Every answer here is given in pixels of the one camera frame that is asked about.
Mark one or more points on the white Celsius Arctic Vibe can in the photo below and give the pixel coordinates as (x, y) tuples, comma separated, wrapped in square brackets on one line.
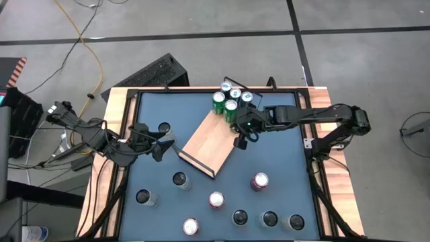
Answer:
[(180, 179)]

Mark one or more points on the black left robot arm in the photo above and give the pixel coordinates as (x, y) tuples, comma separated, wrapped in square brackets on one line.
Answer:
[(94, 138)]

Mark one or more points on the white yellow Celsius can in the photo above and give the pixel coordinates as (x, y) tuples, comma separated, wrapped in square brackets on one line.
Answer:
[(240, 217)]

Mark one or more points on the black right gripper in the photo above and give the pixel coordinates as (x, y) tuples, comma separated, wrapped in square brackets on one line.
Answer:
[(252, 122)]

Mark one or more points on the tall white can black lid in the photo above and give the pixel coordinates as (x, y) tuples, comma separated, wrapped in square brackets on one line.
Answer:
[(269, 218), (144, 196), (296, 222)]

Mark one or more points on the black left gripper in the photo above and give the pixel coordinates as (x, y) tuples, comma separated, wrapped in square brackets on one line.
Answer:
[(142, 141)]

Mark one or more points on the black power adapter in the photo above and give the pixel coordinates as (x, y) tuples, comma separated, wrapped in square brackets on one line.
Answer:
[(82, 163)]

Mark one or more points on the green Sprite can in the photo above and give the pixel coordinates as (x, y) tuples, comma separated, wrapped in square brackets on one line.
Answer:
[(218, 98), (230, 106)]

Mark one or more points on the white Celsius can orange print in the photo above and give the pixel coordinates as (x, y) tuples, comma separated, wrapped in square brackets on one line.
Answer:
[(164, 127)]

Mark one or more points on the black plastic crate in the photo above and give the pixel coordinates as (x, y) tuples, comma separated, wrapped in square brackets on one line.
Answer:
[(23, 121)]

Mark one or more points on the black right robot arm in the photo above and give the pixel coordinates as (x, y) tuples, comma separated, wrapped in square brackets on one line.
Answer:
[(319, 114)]

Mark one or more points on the black diagonal frame strut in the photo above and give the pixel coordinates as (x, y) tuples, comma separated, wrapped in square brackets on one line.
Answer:
[(111, 198), (332, 203)]

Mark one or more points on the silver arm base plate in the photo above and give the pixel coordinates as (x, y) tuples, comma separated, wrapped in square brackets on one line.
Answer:
[(339, 144)]

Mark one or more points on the orange black striped panel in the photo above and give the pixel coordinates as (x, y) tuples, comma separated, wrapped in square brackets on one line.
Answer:
[(10, 72)]

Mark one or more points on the black floor beam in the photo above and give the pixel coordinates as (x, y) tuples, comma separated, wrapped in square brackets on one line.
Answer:
[(43, 195)]

